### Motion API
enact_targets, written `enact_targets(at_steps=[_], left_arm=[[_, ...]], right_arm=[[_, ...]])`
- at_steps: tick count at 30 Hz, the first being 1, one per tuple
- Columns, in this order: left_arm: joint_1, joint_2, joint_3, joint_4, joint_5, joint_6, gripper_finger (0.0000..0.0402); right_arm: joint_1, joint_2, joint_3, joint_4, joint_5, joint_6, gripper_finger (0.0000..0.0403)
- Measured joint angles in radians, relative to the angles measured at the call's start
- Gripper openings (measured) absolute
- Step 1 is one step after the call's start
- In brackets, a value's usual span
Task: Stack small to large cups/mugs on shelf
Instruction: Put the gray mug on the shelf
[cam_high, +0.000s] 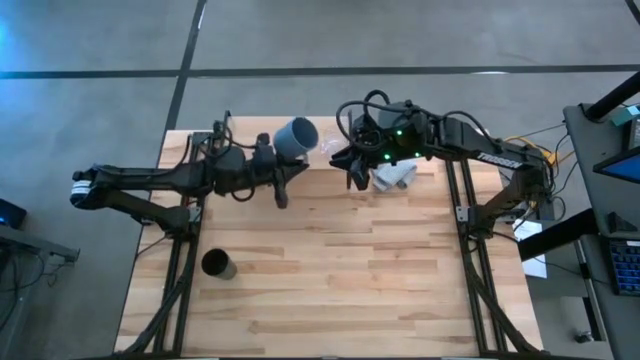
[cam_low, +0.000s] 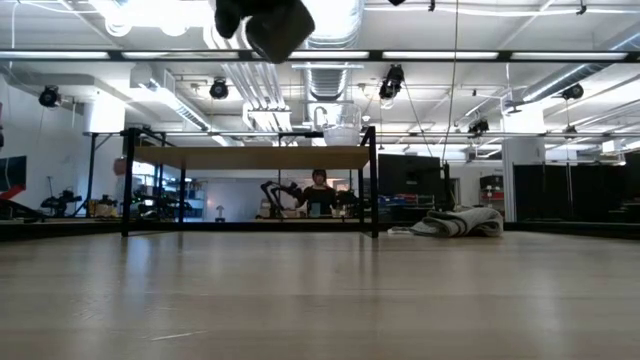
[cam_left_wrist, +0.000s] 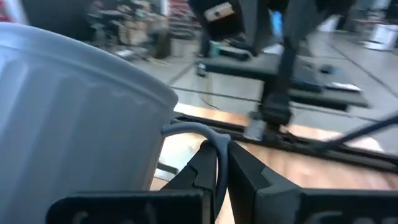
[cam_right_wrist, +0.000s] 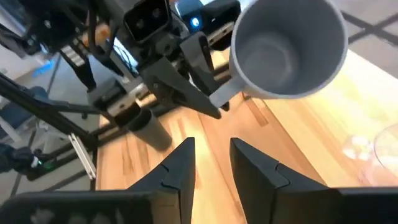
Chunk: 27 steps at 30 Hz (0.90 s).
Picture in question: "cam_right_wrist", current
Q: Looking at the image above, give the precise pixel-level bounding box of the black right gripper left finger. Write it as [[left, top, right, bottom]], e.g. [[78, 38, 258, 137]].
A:
[[127, 137, 197, 224]]

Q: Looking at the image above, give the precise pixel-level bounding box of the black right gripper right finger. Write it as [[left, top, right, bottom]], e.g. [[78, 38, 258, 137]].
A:
[[229, 137, 340, 224]]

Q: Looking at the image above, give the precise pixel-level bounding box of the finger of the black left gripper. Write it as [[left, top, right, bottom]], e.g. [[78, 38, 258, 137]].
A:
[[141, 58, 222, 120], [179, 30, 231, 112]]

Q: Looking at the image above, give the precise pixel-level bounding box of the tall dark tumbler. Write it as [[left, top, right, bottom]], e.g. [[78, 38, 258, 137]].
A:
[[126, 108, 173, 152]]

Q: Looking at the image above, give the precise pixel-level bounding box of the grey ceramic mug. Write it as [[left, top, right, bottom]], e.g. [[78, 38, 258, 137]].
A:
[[208, 0, 349, 109]]

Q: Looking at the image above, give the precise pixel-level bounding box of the clear glass mug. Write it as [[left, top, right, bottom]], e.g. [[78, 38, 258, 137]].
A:
[[341, 123, 398, 188]]

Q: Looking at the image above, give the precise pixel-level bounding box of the silver aluminium extrusion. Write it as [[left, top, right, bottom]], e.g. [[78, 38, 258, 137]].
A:
[[67, 133, 98, 182]]

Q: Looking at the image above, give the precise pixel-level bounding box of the black device with green light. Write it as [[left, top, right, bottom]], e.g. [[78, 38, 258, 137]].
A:
[[0, 142, 54, 182]]

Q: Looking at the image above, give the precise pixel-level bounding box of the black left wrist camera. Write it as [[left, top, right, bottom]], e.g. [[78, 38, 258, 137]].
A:
[[123, 0, 173, 44]]

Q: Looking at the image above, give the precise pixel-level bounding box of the black rig frame bar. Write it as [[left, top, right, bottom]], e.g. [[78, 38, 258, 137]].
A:
[[0, 72, 101, 151]]

